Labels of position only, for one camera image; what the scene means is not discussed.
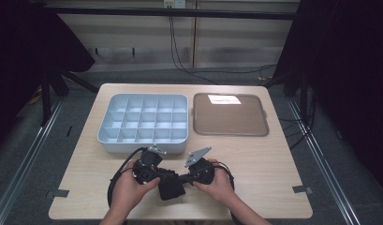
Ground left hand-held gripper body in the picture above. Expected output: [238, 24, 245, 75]
[132, 144, 178, 186]

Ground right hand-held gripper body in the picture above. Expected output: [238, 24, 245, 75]
[184, 146, 215, 186]

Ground black sock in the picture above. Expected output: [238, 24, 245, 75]
[157, 177, 186, 202]

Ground person's right hand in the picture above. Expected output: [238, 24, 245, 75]
[193, 158, 235, 205]

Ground person's left hand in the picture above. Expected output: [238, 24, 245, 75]
[112, 168, 161, 217]

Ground light blue divided organizer box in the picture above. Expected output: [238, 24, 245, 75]
[96, 93, 189, 155]

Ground brown square tray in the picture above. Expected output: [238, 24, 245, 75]
[192, 92, 271, 137]

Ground grey tape strip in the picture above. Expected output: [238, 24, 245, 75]
[44, 188, 70, 200]
[291, 185, 315, 195]

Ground black metal stand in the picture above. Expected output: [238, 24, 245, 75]
[262, 67, 309, 126]
[38, 65, 100, 128]

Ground black horizontal bar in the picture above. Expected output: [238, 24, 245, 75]
[43, 7, 299, 22]

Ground dark curtain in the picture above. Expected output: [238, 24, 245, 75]
[0, 0, 97, 156]
[273, 0, 383, 196]

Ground right hand-held gripper black cable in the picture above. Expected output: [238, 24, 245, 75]
[214, 161, 243, 225]

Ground hand-held gripper black cable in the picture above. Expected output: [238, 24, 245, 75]
[107, 146, 149, 209]
[214, 161, 243, 225]

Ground left hand-held gripper black cable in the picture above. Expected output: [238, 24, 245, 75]
[107, 146, 149, 209]

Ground black floor cable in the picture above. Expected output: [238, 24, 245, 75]
[185, 63, 278, 82]

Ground black cables bundle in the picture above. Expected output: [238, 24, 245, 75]
[278, 87, 317, 150]

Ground black hanging cable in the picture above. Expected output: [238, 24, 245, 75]
[168, 15, 221, 86]

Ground metal floor rail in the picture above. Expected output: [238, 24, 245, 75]
[0, 98, 66, 225]
[287, 97, 362, 225]

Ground white wall outlet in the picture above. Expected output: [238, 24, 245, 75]
[163, 0, 187, 9]

